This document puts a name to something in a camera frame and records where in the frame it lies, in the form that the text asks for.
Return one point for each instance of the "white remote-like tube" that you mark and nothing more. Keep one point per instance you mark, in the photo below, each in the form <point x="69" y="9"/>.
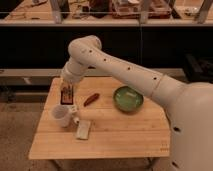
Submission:
<point x="74" y="114"/>

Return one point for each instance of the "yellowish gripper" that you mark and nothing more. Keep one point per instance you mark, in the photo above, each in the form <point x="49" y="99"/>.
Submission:
<point x="66" y="88"/>

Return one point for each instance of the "brown rectangular eraser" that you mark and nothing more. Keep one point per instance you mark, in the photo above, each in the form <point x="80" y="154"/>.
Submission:
<point x="67" y="97"/>

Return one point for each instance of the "white ceramic cup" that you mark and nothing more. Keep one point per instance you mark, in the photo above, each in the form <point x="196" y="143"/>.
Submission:
<point x="61" y="114"/>

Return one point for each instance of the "long wooden bench shelf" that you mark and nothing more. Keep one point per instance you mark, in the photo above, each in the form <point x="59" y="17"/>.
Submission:
<point x="106" y="13"/>

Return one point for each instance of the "green ceramic bowl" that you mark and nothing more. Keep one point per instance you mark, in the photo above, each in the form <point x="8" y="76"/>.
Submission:
<point x="127" y="99"/>

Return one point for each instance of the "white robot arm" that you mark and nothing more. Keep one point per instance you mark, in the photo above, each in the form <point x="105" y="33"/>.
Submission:
<point x="188" y="106"/>

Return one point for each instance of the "wooden folding table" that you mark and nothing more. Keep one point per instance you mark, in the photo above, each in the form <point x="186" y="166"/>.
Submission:
<point x="113" y="134"/>

